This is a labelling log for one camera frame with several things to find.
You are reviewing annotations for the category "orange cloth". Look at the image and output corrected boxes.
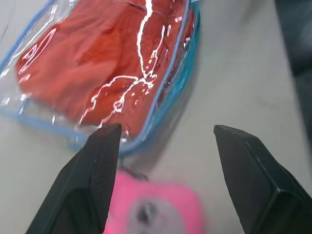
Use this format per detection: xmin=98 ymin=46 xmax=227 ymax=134
xmin=15 ymin=0 xmax=195 ymax=137

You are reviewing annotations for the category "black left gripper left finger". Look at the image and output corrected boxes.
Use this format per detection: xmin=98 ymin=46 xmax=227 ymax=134
xmin=25 ymin=124 xmax=122 ymax=234

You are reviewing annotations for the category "clear blue-trimmed plastic pouch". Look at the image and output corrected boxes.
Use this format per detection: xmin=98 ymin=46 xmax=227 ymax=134
xmin=0 ymin=0 xmax=202 ymax=156

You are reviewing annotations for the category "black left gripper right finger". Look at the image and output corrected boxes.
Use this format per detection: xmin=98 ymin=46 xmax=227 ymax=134
xmin=213 ymin=124 xmax=312 ymax=234

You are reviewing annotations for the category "pink plush pouch charm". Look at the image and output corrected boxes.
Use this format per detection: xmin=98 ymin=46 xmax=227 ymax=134
xmin=103 ymin=170 xmax=205 ymax=234

